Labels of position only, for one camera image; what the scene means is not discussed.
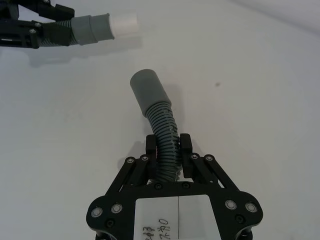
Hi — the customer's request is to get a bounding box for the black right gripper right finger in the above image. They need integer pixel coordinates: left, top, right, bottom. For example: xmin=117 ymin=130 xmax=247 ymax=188
xmin=179 ymin=133 xmax=241 ymax=192

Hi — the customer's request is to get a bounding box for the grey corrugated hose with cuff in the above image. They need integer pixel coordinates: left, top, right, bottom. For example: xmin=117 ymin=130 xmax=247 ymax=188
xmin=37 ymin=13 xmax=116 ymax=49
xmin=129 ymin=67 xmax=182 ymax=182

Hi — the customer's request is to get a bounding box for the white plastic tube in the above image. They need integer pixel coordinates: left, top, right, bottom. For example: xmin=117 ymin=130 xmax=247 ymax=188
xmin=108 ymin=9 xmax=141 ymax=39

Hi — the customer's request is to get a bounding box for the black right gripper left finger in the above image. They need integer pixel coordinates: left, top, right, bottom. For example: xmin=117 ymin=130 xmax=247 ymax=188
xmin=105 ymin=134 xmax=161 ymax=195

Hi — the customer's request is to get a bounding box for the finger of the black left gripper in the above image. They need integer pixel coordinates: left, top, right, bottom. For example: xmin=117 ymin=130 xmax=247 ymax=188
xmin=0 ymin=20 xmax=73 ymax=50
xmin=0 ymin=0 xmax=76 ymax=20

